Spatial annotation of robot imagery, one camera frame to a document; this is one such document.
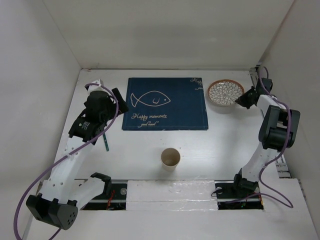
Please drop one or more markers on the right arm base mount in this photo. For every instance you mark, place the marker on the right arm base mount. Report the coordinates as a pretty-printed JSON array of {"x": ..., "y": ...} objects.
[{"x": 230, "y": 199}]

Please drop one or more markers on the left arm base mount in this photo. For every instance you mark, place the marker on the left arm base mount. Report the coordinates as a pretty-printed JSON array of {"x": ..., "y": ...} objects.
[{"x": 115, "y": 200}]

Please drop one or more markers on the blue cloth placemat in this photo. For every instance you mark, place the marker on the blue cloth placemat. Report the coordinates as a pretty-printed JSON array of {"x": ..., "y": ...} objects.
[{"x": 165, "y": 104}]

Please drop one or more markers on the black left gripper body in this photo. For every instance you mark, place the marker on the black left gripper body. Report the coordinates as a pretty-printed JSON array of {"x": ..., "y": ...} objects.
[{"x": 110, "y": 114}]

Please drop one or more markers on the fork with teal handle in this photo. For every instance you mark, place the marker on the fork with teal handle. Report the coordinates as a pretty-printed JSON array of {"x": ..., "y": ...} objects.
[{"x": 105, "y": 142}]

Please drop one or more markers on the white foam front board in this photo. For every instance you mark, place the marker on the white foam front board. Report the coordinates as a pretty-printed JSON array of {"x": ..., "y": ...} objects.
[{"x": 185, "y": 210}]

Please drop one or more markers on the floral ceramic plate orange rim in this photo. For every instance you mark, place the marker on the floral ceramic plate orange rim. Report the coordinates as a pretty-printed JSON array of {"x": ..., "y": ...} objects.
[{"x": 224, "y": 92}]

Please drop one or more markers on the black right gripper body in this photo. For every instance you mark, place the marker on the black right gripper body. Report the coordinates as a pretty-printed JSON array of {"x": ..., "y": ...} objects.
[{"x": 245, "y": 99}]

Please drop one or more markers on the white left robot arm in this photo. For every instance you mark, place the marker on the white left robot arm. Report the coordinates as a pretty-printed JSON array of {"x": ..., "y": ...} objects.
[{"x": 58, "y": 201}]

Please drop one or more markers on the beige paper cup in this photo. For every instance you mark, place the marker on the beige paper cup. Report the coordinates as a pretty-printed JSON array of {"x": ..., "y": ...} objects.
[{"x": 170, "y": 158}]

